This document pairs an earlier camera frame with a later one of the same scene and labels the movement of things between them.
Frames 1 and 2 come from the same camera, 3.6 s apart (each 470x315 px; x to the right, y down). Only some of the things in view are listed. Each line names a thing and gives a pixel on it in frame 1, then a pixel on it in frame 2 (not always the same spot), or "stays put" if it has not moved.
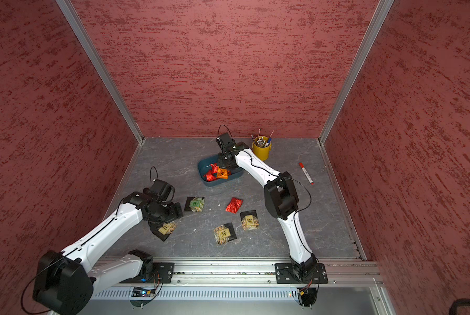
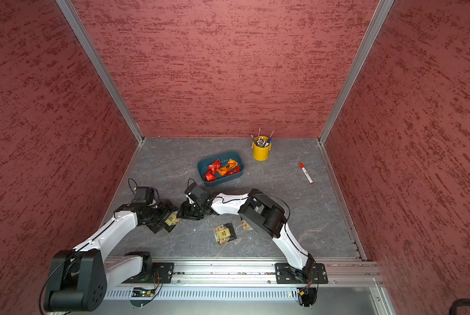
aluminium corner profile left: x=74 y=17 stays put
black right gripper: x=222 y=163 -> x=184 y=209
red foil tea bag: x=209 y=176 stays put
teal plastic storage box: x=204 y=165 stays put
